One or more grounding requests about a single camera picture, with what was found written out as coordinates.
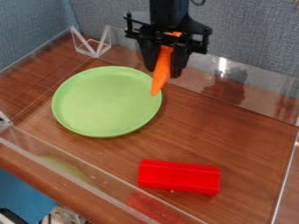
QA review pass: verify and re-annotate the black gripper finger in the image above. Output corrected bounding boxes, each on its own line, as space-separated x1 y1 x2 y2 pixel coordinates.
138 38 160 72
170 45 190 78

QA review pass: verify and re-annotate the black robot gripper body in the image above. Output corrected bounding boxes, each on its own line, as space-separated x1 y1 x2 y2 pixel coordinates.
124 11 212 54

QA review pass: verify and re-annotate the orange toy carrot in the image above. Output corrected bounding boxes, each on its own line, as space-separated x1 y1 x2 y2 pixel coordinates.
149 31 182 97

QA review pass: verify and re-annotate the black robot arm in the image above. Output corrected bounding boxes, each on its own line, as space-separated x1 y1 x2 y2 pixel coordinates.
124 0 212 78

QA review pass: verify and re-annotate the green round plate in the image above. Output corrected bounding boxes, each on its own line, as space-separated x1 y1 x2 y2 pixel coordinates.
50 66 162 137

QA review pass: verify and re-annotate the red rectangular block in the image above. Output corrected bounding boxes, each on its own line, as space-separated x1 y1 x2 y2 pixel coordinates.
137 159 220 195

